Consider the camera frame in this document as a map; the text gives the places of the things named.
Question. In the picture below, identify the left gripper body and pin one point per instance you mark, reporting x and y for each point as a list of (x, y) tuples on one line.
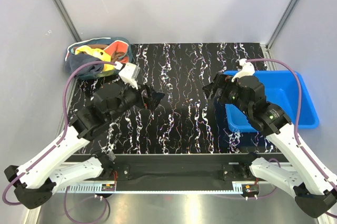
[(147, 100)]

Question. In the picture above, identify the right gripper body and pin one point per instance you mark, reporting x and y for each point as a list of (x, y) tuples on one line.
[(221, 81)]

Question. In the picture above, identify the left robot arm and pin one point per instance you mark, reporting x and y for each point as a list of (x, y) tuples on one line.
[(41, 177)]

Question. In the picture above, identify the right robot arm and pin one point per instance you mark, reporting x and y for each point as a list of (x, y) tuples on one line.
[(312, 185)]

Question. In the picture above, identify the black marbled table mat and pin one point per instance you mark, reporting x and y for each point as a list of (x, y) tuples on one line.
[(185, 122)]

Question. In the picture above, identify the orange towel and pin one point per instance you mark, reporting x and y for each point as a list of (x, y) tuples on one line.
[(118, 51)]

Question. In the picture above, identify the blue plastic bin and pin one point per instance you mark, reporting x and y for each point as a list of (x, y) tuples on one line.
[(281, 88)]

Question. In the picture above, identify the yellow towel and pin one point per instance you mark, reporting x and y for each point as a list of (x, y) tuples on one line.
[(92, 51)]

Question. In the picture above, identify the teal mesh laundry basket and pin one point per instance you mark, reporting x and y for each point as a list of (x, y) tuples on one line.
[(72, 61)]

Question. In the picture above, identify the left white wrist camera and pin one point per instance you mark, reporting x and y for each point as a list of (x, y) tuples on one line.
[(129, 73)]

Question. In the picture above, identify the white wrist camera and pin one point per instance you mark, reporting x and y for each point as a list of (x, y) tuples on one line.
[(129, 73), (246, 69)]

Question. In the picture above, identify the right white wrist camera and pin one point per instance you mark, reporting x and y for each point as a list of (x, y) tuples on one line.
[(246, 69)]

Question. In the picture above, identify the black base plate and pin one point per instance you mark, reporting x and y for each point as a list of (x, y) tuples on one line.
[(204, 170)]

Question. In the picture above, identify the slotted cable duct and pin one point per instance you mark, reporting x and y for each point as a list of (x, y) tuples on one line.
[(147, 188)]

